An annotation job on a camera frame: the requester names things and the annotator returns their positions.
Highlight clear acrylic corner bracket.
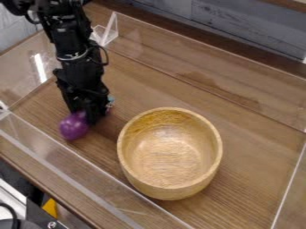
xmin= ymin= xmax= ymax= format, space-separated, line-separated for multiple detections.
xmin=91 ymin=13 xmax=119 ymax=47

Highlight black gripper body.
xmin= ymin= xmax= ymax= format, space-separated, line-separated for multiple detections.
xmin=52 ymin=53 xmax=108 ymax=103

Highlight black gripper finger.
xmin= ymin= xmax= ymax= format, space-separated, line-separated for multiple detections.
xmin=61 ymin=89 xmax=85 ymax=114
xmin=84 ymin=97 xmax=108 ymax=124

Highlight black cable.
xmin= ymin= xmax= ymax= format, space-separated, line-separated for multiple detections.
xmin=0 ymin=202 xmax=21 ymax=229

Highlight clear acrylic tray walls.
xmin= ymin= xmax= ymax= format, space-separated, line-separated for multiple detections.
xmin=0 ymin=16 xmax=306 ymax=229

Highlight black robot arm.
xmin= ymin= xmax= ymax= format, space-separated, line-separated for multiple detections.
xmin=0 ymin=0 xmax=109 ymax=124

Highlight yellow black machine base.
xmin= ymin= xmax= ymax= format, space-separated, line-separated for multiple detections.
xmin=0 ymin=160 xmax=92 ymax=229

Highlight brown wooden bowl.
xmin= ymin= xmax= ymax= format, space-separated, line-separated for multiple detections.
xmin=117 ymin=107 xmax=223 ymax=200

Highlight purple toy eggplant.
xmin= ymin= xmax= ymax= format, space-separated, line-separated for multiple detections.
xmin=59 ymin=95 xmax=117 ymax=142

